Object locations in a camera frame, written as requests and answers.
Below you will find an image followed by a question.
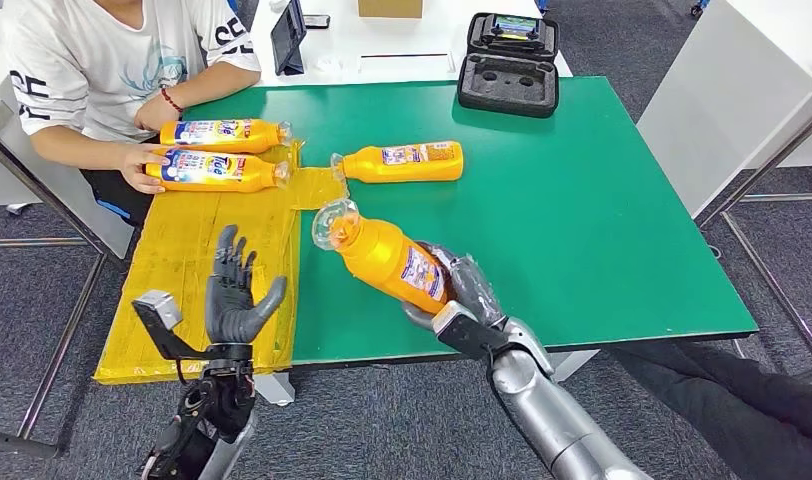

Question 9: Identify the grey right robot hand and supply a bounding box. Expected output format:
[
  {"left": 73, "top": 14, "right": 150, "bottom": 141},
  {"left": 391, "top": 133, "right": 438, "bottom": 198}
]
[{"left": 402, "top": 241, "right": 508, "bottom": 333}]

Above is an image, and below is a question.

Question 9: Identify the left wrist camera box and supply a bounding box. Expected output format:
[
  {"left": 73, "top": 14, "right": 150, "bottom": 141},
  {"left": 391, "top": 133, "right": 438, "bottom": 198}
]
[{"left": 132, "top": 290, "right": 212, "bottom": 362}]

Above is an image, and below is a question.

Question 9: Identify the person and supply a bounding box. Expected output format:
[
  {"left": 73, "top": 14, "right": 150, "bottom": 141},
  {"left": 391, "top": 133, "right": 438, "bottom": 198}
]
[
  {"left": 607, "top": 341, "right": 812, "bottom": 480},
  {"left": 1, "top": 0, "right": 263, "bottom": 230}
]

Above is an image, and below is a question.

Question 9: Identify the black remote controller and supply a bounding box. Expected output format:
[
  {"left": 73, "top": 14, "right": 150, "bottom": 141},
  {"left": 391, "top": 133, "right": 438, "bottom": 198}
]
[{"left": 482, "top": 15, "right": 550, "bottom": 45}]

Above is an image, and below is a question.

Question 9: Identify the orange detergent bottle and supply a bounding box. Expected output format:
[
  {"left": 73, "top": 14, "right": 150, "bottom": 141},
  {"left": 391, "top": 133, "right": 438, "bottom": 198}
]
[
  {"left": 144, "top": 148, "right": 291, "bottom": 194},
  {"left": 159, "top": 119, "right": 293, "bottom": 155},
  {"left": 311, "top": 198, "right": 455, "bottom": 316},
  {"left": 331, "top": 140, "right": 465, "bottom": 185}
]

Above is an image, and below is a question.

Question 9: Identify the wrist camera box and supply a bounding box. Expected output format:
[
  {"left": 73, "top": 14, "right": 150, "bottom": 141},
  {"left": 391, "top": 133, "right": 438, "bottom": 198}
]
[
  {"left": 432, "top": 301, "right": 511, "bottom": 362},
  {"left": 132, "top": 290, "right": 212, "bottom": 362}
]

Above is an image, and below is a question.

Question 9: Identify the white partition panel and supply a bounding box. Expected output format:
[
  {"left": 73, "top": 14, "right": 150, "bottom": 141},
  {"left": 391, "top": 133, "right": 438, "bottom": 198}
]
[
  {"left": 636, "top": 0, "right": 812, "bottom": 220},
  {"left": 0, "top": 72, "right": 136, "bottom": 261}
]

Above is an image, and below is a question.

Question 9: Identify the yellow plastic wrapped board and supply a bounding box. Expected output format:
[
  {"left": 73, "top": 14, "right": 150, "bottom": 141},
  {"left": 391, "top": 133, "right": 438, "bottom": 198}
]
[{"left": 94, "top": 139, "right": 350, "bottom": 386}]

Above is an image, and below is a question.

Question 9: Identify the white table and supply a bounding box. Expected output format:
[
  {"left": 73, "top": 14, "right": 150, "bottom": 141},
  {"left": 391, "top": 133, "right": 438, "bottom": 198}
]
[{"left": 248, "top": 0, "right": 574, "bottom": 87}]

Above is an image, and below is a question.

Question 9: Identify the cardboard box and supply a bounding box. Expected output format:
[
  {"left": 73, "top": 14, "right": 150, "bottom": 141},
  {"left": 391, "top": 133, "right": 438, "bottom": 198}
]
[{"left": 358, "top": 0, "right": 425, "bottom": 19}]

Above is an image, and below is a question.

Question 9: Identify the steel tube frame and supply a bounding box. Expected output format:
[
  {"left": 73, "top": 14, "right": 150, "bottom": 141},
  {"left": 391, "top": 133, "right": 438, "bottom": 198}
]
[
  {"left": 696, "top": 62, "right": 812, "bottom": 386},
  {"left": 0, "top": 99, "right": 109, "bottom": 462}
]

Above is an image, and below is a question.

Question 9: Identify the black tablet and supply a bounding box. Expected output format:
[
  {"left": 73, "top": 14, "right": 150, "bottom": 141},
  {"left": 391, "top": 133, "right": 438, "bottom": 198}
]
[{"left": 270, "top": 0, "right": 308, "bottom": 76}]

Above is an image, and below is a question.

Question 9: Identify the white table foot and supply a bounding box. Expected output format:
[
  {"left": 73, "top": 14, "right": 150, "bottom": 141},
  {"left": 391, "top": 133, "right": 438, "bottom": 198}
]
[
  {"left": 551, "top": 349, "right": 603, "bottom": 384},
  {"left": 253, "top": 370, "right": 296, "bottom": 407}
]

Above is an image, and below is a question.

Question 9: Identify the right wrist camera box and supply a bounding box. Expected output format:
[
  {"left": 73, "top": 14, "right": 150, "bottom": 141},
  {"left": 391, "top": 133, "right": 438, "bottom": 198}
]
[{"left": 432, "top": 301, "right": 511, "bottom": 362}]

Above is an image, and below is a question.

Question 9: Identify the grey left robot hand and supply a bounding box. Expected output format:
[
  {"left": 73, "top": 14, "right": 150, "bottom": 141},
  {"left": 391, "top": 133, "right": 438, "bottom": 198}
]
[{"left": 205, "top": 225, "right": 288, "bottom": 346}]

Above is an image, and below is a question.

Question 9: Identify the flat white box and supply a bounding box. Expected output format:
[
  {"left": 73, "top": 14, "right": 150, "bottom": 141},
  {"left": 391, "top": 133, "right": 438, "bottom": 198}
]
[{"left": 359, "top": 52, "right": 457, "bottom": 73}]

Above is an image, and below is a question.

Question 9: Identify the black foam carrying case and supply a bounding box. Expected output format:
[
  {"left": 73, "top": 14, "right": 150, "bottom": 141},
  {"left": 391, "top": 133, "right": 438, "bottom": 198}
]
[{"left": 457, "top": 12, "right": 561, "bottom": 119}]

